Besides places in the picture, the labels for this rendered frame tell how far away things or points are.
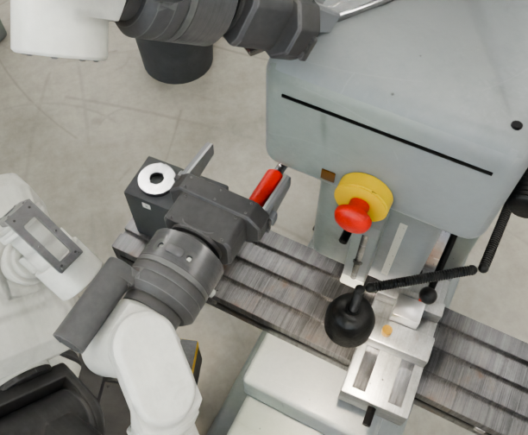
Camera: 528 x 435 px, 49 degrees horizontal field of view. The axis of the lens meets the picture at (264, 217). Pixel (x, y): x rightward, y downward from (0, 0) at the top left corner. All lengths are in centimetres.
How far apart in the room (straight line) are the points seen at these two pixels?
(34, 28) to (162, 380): 33
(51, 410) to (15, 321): 12
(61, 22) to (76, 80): 293
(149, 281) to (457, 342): 101
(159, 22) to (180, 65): 265
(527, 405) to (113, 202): 197
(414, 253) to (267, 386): 64
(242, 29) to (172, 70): 264
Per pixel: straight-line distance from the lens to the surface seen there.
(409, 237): 92
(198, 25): 47
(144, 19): 45
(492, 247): 84
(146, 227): 152
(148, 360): 57
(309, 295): 146
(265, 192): 68
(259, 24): 50
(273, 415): 157
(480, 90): 57
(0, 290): 81
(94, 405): 85
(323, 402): 146
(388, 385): 133
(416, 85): 56
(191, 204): 66
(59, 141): 309
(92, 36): 43
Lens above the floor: 228
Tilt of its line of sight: 59 degrees down
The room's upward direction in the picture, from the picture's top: straight up
